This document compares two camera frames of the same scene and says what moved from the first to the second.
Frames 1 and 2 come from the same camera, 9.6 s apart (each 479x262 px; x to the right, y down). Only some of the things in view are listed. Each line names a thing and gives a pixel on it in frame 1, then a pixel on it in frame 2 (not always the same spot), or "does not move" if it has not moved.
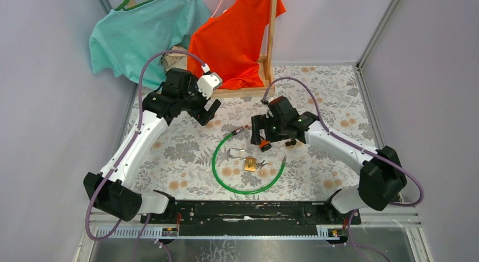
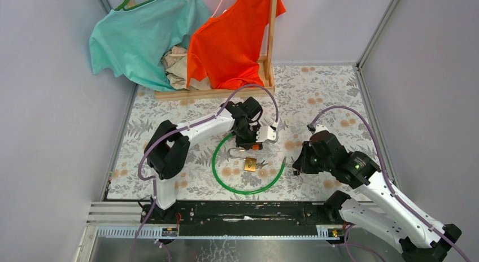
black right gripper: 261,122 to 301,164
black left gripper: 200,114 to 245,144
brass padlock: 249,164 does not move
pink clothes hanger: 225,11 does not move
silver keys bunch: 260,165 does not move
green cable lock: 234,132 does not move
